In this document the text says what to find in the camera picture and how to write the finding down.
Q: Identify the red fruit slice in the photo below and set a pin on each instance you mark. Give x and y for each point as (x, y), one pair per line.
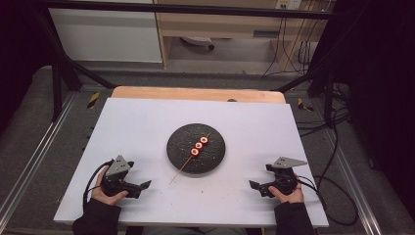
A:
(199, 145)
(204, 140)
(194, 151)

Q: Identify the white table board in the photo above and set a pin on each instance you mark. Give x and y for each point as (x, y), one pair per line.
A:
(140, 130)

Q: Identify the yellow black floor tape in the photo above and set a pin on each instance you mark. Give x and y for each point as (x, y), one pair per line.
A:
(93, 100)
(304, 105)

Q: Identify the person's left hand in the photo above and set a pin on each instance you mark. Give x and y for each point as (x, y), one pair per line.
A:
(98, 193)

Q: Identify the wooden skewer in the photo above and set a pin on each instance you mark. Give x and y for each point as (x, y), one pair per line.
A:
(181, 170)

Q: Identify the white chair base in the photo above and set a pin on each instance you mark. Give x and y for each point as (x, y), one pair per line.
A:
(197, 40)

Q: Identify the dark curtain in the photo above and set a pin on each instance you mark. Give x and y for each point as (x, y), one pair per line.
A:
(385, 98)
(19, 58)

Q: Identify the white power strip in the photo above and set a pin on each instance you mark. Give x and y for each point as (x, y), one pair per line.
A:
(288, 4)

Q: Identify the person's right hand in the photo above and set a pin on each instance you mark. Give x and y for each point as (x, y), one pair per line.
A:
(293, 197)

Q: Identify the white cabinet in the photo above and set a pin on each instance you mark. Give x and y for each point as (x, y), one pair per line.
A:
(104, 36)

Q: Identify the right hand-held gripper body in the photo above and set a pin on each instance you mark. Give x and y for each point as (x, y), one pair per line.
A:
(284, 178)

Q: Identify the black metal frame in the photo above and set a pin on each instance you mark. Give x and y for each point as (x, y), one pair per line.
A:
(182, 9)

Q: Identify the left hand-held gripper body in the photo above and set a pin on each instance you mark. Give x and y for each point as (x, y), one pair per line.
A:
(118, 166)

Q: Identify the aluminium floor rail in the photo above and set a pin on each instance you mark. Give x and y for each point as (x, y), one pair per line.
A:
(355, 182)
(36, 150)

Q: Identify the black speckled plate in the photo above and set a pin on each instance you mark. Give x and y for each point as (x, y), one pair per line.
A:
(182, 147)

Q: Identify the wooden desk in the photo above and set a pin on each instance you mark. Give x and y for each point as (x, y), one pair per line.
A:
(212, 24)

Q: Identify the wooden table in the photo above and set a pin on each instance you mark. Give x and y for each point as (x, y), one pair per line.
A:
(182, 94)

